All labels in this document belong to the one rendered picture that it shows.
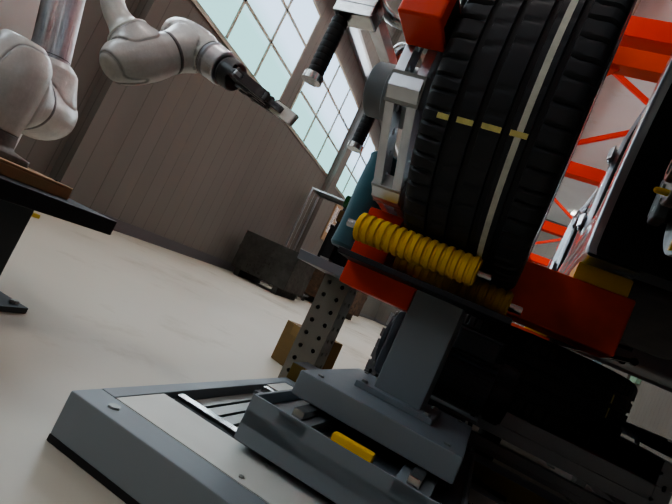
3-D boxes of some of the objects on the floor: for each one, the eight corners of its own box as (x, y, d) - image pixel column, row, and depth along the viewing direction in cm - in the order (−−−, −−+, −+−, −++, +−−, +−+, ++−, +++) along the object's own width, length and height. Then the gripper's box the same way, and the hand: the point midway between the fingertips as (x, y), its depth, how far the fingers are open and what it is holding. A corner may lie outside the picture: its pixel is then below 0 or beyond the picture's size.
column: (298, 400, 159) (351, 284, 162) (273, 385, 162) (326, 272, 165) (308, 398, 168) (358, 288, 171) (285, 384, 172) (334, 277, 175)
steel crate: (248, 278, 769) (266, 240, 774) (301, 303, 739) (319, 264, 744) (225, 270, 694) (245, 228, 699) (282, 298, 664) (303, 254, 669)
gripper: (223, 42, 113) (295, 94, 106) (245, 72, 125) (312, 121, 118) (203, 67, 113) (274, 120, 106) (227, 94, 125) (292, 144, 118)
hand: (283, 113), depth 113 cm, fingers closed
